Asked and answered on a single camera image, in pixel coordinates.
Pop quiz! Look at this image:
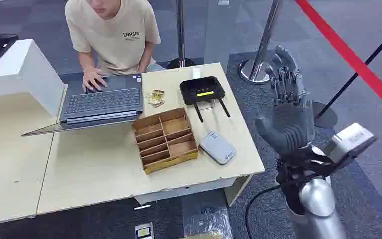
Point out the red barrier belt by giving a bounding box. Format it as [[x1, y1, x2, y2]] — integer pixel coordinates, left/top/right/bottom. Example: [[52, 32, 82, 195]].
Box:
[[294, 0, 382, 120]]

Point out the black router with antennas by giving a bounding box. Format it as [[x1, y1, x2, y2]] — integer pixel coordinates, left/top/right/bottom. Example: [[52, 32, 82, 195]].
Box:
[[179, 76, 231, 123]]

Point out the white display stand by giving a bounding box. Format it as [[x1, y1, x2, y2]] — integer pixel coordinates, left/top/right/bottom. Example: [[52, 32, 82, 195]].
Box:
[[0, 39, 66, 117]]

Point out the chrome stanchion with dark base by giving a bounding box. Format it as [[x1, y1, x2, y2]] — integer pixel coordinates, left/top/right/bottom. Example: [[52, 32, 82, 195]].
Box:
[[166, 0, 195, 70]]

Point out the grey open laptop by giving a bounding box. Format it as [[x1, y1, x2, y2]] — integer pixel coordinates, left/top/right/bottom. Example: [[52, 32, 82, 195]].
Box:
[[21, 73, 145, 137]]

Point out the plastic wrapped floor panel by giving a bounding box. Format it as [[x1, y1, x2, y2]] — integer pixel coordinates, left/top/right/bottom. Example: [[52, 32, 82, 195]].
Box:
[[181, 207, 234, 239]]

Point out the white desk frame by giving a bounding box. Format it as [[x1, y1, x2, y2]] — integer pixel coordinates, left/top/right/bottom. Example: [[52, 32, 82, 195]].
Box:
[[133, 175, 253, 208]]

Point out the person's right hand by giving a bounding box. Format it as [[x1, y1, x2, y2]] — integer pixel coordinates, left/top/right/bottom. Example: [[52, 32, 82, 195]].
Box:
[[81, 67, 109, 93]]

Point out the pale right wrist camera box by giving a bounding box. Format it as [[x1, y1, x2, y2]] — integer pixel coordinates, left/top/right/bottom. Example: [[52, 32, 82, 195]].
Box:
[[322, 122, 378, 166]]

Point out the black stanchion with round base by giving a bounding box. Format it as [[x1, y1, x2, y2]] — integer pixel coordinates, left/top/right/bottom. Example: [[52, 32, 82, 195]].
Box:
[[312, 20, 382, 129]]

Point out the person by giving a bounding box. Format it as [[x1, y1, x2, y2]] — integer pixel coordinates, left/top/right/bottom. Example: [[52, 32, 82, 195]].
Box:
[[64, 0, 166, 93]]

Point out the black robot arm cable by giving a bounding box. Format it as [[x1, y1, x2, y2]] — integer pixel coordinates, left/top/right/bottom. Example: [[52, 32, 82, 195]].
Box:
[[244, 184, 281, 239]]

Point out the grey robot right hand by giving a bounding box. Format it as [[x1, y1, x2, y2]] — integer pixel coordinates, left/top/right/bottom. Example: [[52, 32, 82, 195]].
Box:
[[255, 44, 315, 156]]

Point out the white card reader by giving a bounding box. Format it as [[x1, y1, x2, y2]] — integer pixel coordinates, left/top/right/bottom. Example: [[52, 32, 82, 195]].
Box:
[[198, 131, 236, 166]]

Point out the wooden compartment card box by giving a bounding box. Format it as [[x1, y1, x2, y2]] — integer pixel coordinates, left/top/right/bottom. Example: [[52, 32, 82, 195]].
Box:
[[131, 107, 199, 175]]

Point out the floor power socket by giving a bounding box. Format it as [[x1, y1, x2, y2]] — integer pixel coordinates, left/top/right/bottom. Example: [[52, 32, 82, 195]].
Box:
[[134, 222, 155, 239]]

